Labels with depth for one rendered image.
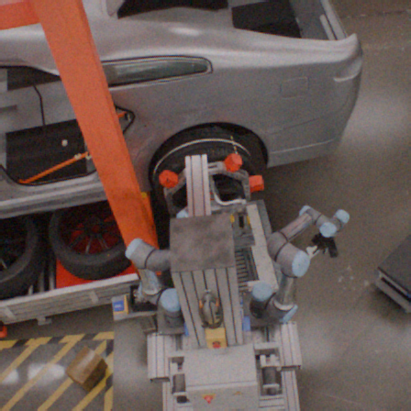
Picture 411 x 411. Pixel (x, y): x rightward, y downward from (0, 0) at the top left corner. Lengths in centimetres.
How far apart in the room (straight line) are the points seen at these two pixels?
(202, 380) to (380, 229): 232
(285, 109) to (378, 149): 168
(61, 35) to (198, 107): 133
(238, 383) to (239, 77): 167
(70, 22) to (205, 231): 97
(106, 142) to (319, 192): 245
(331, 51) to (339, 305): 184
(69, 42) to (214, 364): 162
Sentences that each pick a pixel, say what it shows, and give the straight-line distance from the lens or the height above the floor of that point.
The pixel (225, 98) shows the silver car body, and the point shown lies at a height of 149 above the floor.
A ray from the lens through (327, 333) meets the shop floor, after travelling 451.
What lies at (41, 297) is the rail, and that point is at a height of 39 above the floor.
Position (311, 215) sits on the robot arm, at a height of 128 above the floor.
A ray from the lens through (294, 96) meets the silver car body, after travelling 382.
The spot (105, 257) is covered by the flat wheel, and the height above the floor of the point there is 50.
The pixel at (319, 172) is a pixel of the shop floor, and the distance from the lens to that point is 520.
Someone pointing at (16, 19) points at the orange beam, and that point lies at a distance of 259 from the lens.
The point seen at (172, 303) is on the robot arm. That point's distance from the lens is 348.
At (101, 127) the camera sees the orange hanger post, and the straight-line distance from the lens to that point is 296.
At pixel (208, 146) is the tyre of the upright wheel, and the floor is 118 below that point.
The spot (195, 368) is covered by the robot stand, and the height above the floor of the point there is 123.
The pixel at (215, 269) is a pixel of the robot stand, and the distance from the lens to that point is 246.
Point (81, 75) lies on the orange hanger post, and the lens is 273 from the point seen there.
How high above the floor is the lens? 416
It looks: 56 degrees down
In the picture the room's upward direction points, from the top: 9 degrees counter-clockwise
